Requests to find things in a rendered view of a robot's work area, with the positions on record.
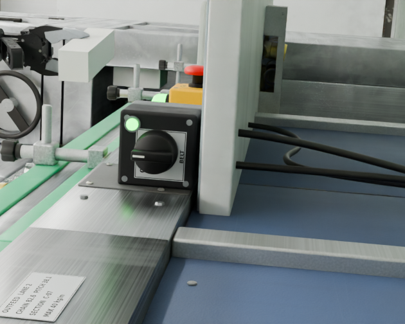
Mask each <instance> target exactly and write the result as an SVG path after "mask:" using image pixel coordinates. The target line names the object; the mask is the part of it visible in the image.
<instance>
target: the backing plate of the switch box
mask: <svg viewBox="0 0 405 324"><path fill-rule="evenodd" d="M78 186H85V187H93V188H108V189H115V190H130V191H138V192H152V193H161V194H175V195H190V193H191V191H192V190H181V189H173V188H158V187H150V186H136V185H127V184H119V183H118V164H114V163H102V164H101V165H100V166H99V167H98V168H96V169H95V170H94V171H93V172H92V173H91V174H89V175H88V176H87V177H86V178H85V179H84V180H83V181H82V182H81V183H80V184H79V185H78Z"/></svg>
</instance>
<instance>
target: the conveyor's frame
mask: <svg viewBox="0 0 405 324"><path fill-rule="evenodd" d="M118 156H119V147H117V148H116V149H115V150H114V151H113V152H112V153H110V154H109V155H108V156H107V157H106V158H105V159H104V160H103V161H102V162H101V163H100V164H98V165H97V166H96V167H95V168H94V169H92V171H90V173H88V174H87V175H86V176H85V177H84V178H83V179H82V180H81V181H79V182H78V183H77V184H76V185H75V186H74V187H72V189H70V191H68V192H67V193H66V194H65V195H64V196H63V197H61V198H60V199H59V200H58V201H57V202H56V203H55V204H54V205H53V206H52V207H51V208H49V209H48V210H47V211H46V212H45V213H43V214H42V215H41V216H40V217H39V218H38V219H37V220H36V221H35V222H34V223H33V224H31V225H30V226H29V228H27V229H26V230H24V231H23V232H22V233H21V234H20V235H19V236H18V237H17V238H16V239H15V240H14V241H12V242H11V243H10V244H9V245H8V246H7V247H5V248H4V249H3V250H2V252H0V324H142V322H143V319H144V317H145V315H146V313H147V311H148V308H149V306H150V303H151V301H152V299H153V297H154V295H155V293H156V290H157V288H158V285H159V283H160V281H161V279H162V277H163V275H164V272H165V270H166V268H167V265H168V263H169V261H170V259H171V257H177V247H178V239H179V236H180V234H181V232H182V230H183V228H184V227H185V225H186V223H187V221H188V218H189V216H190V214H191V212H192V210H193V207H194V205H195V202H196V200H197V194H198V180H199V178H198V180H197V182H196V184H195V186H194V188H193V190H192V191H191V193H190V195H175V194H167V193H152V192H138V191H130V190H115V189H108V188H93V187H85V186H78V185H79V184H80V183H81V182H82V181H83V180H84V179H85V178H86V177H87V176H88V175H89V174H91V173H92V172H93V171H94V170H95V169H96V168H98V167H99V166H100V165H101V164H102V163H114V164H118Z"/></svg>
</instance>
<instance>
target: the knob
mask: <svg viewBox="0 0 405 324"><path fill-rule="evenodd" d="M177 156H178V147H177V143H176V141H175V139H174V138H173V137H172V136H171V135H169V133H167V132H165V131H163V130H149V131H147V132H145V133H143V134H142V135H141V136H140V137H139V138H138V140H137V141H136V144H135V146H134V150H133V151H132V152H131V160H133V161H135V163H136V164H137V166H138V167H139V168H140V169H141V170H142V171H144V172H145V173H148V174H161V173H163V172H166V171H167V170H169V169H170V168H172V167H173V165H174V163H175V162H176V160H177Z"/></svg>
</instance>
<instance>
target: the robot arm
mask: <svg viewBox="0 0 405 324"><path fill-rule="evenodd" d="M89 36H90V34H88V33H86V32H84V31H82V30H78V29H76V28H67V27H61V28H60V27H57V26H52V25H49V24H43V25H40V26H29V27H27V28H25V29H24V30H22V31H21V32H20V33H11V32H4V31H3V29H2V28H0V61H2V60H4V62H5V63H6V64H7V66H8V67H9V68H10V69H11V70H22V69H23V66H24V67H27V66H30V70H32V71H36V72H37V73H39V74H41V75H45V76H58V75H59V59H58V58H52V55H53V47H51V44H54V43H58V42H59V41H61V40H63V39H64V40H71V39H83V38H86V37H89Z"/></svg>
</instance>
